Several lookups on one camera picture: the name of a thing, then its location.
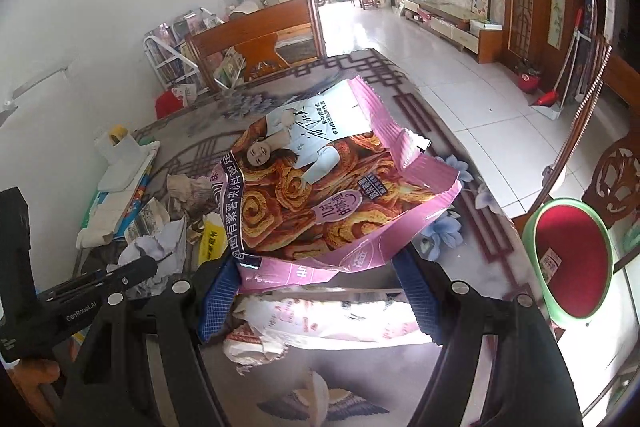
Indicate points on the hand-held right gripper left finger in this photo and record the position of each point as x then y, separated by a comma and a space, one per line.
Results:
220, 302

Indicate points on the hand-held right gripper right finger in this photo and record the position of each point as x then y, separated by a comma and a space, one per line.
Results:
419, 297

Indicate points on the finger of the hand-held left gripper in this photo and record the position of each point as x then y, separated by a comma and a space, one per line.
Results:
125, 274

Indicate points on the yellow snack packet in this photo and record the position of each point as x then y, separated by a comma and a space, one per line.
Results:
212, 239

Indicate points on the pink bread bag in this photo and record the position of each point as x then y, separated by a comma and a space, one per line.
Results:
320, 187

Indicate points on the green rimmed red trash bin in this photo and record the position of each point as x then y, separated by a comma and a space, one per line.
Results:
570, 262

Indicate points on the person's left hand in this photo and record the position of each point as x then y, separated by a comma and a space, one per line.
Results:
42, 370

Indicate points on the crumpled white paper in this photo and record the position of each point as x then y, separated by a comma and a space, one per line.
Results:
155, 252

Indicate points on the torn newspaper piece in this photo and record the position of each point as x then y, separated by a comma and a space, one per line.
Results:
150, 218

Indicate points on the stack of white papers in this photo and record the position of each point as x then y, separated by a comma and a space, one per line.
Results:
107, 212

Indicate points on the blue picture book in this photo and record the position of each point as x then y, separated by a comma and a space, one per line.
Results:
134, 203

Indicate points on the white red wrapper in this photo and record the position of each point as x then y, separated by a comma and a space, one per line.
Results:
325, 322

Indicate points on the white desk lamp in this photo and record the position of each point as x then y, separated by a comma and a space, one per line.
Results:
125, 162

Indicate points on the yellow toy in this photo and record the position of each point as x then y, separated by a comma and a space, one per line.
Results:
117, 133

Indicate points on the red bag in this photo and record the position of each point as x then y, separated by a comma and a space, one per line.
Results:
167, 104

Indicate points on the white metal rack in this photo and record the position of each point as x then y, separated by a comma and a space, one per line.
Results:
170, 62

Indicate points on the carved dark wooden chair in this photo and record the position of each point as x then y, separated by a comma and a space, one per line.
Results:
620, 187

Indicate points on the red dustpan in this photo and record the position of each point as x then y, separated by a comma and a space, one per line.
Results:
547, 100

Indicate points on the wooden television cabinet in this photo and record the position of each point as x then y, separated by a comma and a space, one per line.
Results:
450, 24

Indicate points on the flower scroll picture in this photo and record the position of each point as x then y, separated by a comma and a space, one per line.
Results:
557, 19

